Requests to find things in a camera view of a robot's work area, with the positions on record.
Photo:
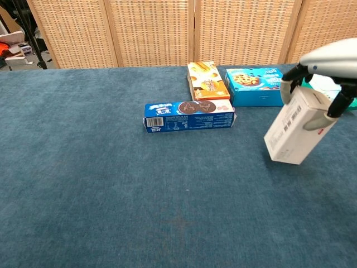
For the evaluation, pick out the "blue felt table mat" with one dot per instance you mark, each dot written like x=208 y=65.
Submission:
x=111 y=181

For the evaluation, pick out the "white open cardboard box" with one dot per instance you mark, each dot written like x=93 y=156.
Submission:
x=15 y=37

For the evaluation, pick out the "black tripod stand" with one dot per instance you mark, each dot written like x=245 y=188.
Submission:
x=33 y=42

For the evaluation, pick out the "blue chocolate chip cookie box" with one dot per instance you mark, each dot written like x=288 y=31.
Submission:
x=251 y=89

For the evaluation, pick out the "blue Oreo cookie pack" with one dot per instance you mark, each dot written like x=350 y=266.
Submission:
x=189 y=117

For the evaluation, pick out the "wooden woven folding screen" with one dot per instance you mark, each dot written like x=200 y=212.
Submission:
x=153 y=30

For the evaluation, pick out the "small blue white box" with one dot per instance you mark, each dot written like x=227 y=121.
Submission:
x=25 y=49

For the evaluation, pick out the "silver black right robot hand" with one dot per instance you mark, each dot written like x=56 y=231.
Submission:
x=332 y=60

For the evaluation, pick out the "teal wet wipes pack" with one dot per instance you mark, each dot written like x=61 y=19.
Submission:
x=326 y=88

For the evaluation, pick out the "orange biscuit box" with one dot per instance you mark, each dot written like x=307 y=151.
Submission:
x=207 y=81

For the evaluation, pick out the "orange cloth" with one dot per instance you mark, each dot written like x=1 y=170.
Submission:
x=4 y=48

